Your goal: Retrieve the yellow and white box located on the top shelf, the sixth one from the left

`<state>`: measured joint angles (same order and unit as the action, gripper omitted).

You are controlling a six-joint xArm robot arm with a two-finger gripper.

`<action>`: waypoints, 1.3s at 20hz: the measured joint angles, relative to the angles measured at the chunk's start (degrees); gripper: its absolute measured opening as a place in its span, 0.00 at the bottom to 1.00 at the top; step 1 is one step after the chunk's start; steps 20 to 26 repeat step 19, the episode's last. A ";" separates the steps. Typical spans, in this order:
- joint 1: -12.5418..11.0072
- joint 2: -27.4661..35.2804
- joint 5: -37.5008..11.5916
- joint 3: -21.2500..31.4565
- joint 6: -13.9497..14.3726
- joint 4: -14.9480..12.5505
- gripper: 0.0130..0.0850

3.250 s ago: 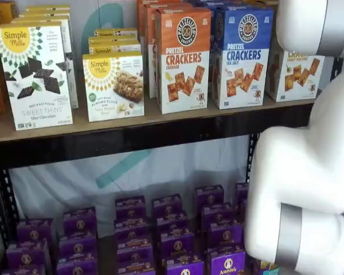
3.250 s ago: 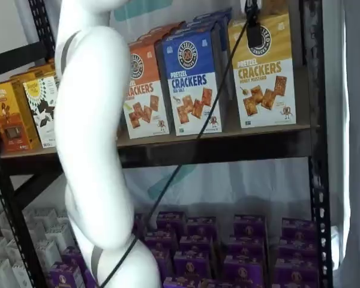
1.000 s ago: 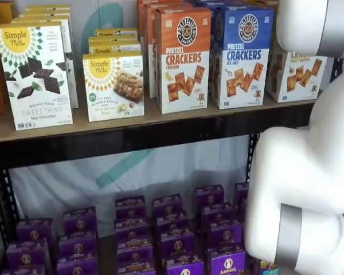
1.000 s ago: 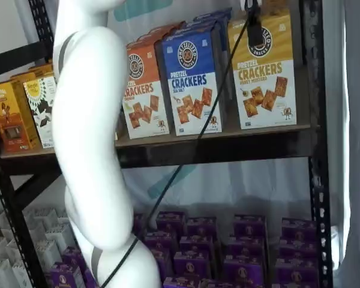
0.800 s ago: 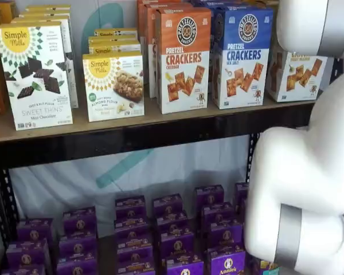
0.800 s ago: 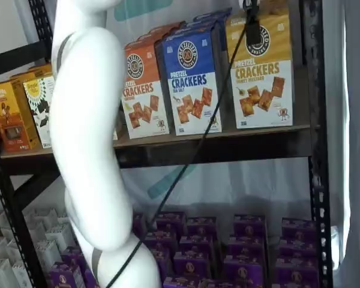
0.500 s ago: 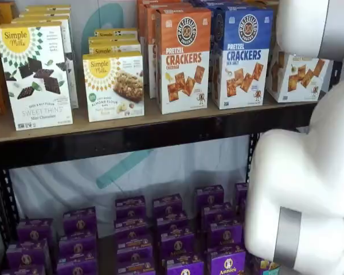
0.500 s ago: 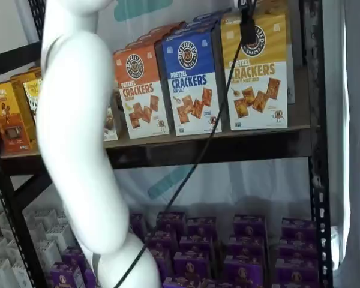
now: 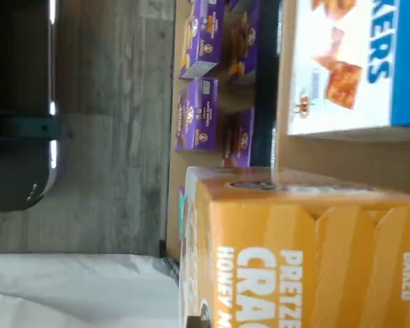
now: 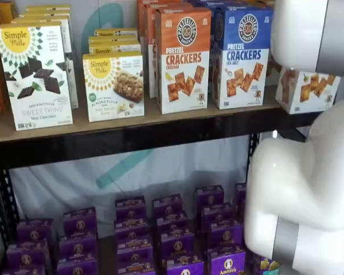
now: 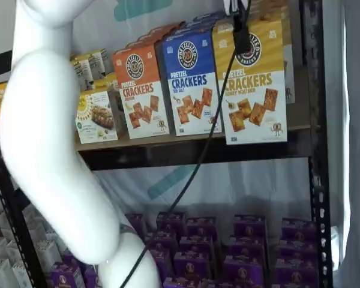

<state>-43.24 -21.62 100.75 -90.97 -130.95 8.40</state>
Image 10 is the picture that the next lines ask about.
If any wooden shelf board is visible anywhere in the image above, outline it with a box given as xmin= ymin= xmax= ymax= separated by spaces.
xmin=0 ymin=85 xmax=290 ymax=144

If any black metal shelf rack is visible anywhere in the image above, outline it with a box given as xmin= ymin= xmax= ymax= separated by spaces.
xmin=0 ymin=97 xmax=325 ymax=252

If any orange white pretzel crackers box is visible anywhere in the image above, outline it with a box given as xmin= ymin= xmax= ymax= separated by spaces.
xmin=154 ymin=6 xmax=213 ymax=115
xmin=136 ymin=0 xmax=190 ymax=40
xmin=144 ymin=3 xmax=194 ymax=100

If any Simple Mills almond bars box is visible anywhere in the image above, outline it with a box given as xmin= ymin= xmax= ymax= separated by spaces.
xmin=88 ymin=42 xmax=142 ymax=56
xmin=82 ymin=51 xmax=146 ymax=123
xmin=88 ymin=36 xmax=141 ymax=46
xmin=93 ymin=27 xmax=139 ymax=39

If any blue white pretzel crackers box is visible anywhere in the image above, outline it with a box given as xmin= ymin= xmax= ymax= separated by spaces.
xmin=189 ymin=0 xmax=249 ymax=12
xmin=213 ymin=4 xmax=275 ymax=111

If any Simple Mills sweet thins box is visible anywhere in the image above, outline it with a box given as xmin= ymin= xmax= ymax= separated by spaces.
xmin=0 ymin=21 xmax=75 ymax=131
xmin=18 ymin=10 xmax=73 ymax=19
xmin=10 ymin=15 xmax=80 ymax=110
xmin=25 ymin=3 xmax=72 ymax=13

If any purple Annie's box yellow picture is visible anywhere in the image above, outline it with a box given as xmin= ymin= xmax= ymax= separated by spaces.
xmin=248 ymin=251 xmax=281 ymax=275

